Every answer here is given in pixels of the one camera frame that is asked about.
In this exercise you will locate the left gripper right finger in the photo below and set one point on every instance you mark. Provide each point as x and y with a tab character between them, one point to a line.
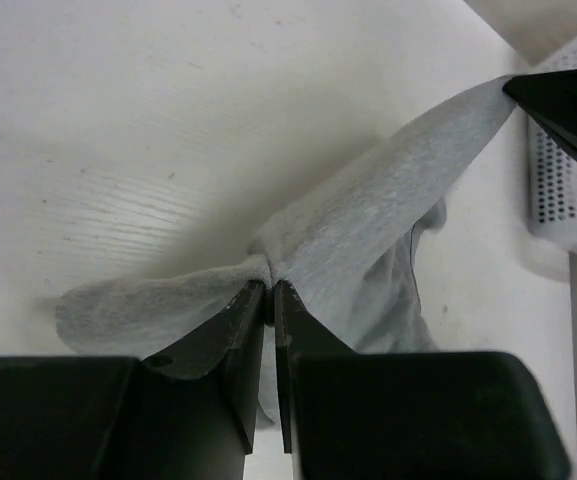
303	345

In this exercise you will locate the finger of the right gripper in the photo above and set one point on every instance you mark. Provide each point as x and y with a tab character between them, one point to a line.
550	99

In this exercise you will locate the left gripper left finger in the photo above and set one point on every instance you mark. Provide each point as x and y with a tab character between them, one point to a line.
228	347

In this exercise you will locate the grey tank top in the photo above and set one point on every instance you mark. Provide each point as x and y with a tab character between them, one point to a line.
347	247

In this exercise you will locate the white plastic basket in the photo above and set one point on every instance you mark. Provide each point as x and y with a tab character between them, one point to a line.
553	174

